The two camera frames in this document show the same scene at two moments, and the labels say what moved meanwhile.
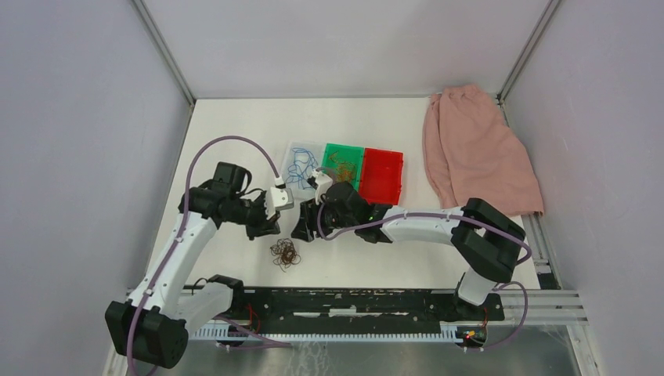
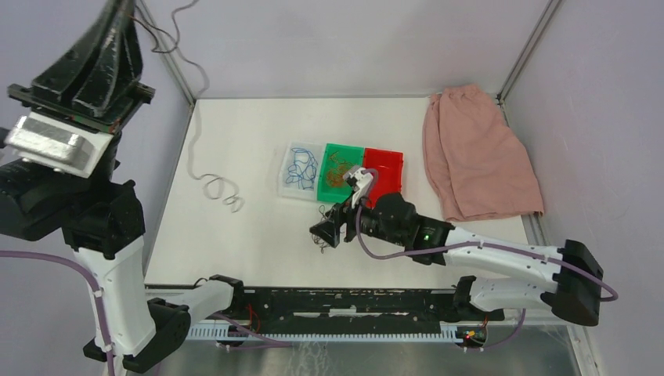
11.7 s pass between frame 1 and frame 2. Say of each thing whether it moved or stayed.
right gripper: moved
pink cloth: stayed
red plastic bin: stayed
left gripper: moved
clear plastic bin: stayed
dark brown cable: moved
